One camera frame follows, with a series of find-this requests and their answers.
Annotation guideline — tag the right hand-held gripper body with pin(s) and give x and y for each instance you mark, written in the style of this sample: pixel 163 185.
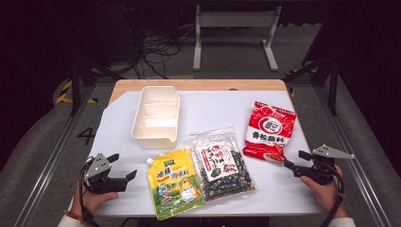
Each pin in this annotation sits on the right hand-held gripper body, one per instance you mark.
pixel 320 170

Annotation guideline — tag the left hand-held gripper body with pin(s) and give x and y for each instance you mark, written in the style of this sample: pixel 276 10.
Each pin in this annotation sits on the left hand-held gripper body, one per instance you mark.
pixel 101 176

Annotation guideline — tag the red seasoning packet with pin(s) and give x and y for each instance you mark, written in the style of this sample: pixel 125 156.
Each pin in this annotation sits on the red seasoning packet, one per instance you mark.
pixel 271 132

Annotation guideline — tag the yellow spout pouch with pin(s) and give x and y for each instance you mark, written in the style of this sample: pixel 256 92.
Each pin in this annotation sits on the yellow spout pouch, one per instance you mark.
pixel 175 186

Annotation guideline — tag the white plastic divided container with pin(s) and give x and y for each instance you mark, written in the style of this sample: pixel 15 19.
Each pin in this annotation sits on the white plastic divided container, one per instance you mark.
pixel 156 118

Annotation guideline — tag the clear bag of dried seaweed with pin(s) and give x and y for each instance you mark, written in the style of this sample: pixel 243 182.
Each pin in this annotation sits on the clear bag of dried seaweed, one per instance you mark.
pixel 220 167

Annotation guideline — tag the person's right hand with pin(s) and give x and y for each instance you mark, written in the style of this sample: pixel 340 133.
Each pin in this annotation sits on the person's right hand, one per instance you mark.
pixel 331 195

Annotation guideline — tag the person's left hand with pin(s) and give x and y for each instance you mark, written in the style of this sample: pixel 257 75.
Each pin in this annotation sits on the person's left hand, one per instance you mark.
pixel 88 201

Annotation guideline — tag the black metal stand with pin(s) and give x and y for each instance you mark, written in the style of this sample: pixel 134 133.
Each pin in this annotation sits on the black metal stand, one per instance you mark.
pixel 75 82
pixel 332 82

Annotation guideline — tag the yellow black hazard tape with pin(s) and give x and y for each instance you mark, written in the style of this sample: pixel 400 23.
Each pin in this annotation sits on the yellow black hazard tape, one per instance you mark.
pixel 64 94

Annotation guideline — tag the wooden table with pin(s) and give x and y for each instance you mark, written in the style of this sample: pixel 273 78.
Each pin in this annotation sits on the wooden table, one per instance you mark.
pixel 201 84

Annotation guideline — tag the white metal stand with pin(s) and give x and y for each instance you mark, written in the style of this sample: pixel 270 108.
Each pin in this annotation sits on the white metal stand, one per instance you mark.
pixel 235 19

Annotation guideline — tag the aluminium floor rail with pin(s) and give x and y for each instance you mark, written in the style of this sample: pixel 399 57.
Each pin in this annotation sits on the aluminium floor rail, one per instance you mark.
pixel 53 157
pixel 353 157

